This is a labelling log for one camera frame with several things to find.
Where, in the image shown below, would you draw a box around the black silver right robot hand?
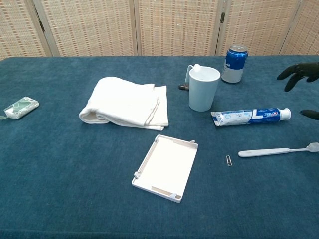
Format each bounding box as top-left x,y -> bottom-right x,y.
277,62 -> 319,120

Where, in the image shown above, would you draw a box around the blue white toothpaste tube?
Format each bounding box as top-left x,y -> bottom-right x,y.
210,107 -> 292,127

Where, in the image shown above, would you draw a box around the white toothbrush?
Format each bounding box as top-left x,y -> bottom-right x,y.
238,142 -> 319,158

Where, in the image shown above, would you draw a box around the white plastic cup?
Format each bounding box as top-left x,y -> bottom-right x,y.
188,67 -> 221,112

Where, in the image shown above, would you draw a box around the blue white soda can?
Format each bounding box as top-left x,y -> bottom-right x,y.
221,44 -> 249,84

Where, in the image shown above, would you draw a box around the white rectangular tray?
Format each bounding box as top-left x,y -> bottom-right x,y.
131,134 -> 199,204

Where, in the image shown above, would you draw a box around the folded white towel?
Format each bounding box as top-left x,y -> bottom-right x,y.
78,76 -> 169,131

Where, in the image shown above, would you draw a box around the woven bamboo folding screen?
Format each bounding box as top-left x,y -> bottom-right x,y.
0,0 -> 319,60

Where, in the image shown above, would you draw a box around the blue table cloth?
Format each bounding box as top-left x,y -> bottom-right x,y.
0,55 -> 319,239

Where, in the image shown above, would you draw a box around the white looped strap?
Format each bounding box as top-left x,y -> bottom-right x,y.
184,63 -> 206,83

